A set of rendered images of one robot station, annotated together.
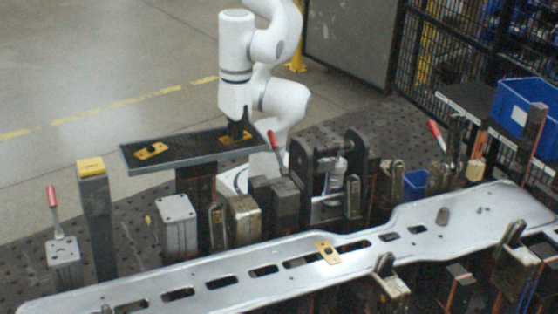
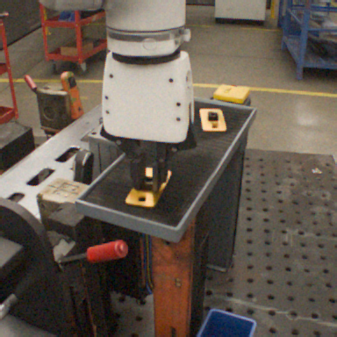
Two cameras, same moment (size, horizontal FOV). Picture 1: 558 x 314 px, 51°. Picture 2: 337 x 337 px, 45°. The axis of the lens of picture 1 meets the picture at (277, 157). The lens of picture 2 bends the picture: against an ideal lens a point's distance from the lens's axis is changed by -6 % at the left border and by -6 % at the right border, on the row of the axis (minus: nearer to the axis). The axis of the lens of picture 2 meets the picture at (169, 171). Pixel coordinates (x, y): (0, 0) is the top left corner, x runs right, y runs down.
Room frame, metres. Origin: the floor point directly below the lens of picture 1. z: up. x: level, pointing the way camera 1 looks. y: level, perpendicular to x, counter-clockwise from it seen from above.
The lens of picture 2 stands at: (1.70, -0.16, 1.47)
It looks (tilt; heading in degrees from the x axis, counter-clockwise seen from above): 32 degrees down; 139
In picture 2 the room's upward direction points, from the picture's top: straight up
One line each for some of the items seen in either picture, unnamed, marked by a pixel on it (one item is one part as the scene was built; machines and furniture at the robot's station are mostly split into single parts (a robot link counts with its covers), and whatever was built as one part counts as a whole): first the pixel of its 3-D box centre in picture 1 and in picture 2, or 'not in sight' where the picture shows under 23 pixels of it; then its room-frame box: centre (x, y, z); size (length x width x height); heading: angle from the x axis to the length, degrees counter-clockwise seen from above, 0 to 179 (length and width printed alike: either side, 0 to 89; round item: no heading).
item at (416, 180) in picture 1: (418, 188); not in sight; (1.76, -0.51, 0.74); 0.11 x 0.10 x 0.09; 116
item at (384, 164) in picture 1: (380, 218); not in sight; (1.39, -0.31, 0.88); 0.11 x 0.09 x 0.37; 26
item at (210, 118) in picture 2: (151, 149); (212, 117); (1.25, 0.32, 1.17); 0.08 x 0.04 x 0.01; 140
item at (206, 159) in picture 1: (193, 146); (182, 150); (1.29, 0.22, 1.16); 0.37 x 0.14 x 0.02; 116
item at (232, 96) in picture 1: (235, 92); (146, 89); (1.34, 0.12, 1.29); 0.10 x 0.07 x 0.11; 35
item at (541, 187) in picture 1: (539, 235); not in sight; (1.39, -0.80, 0.85); 0.12 x 0.03 x 0.30; 26
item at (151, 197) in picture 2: (235, 136); (149, 183); (1.34, 0.11, 1.17); 0.08 x 0.04 x 0.01; 125
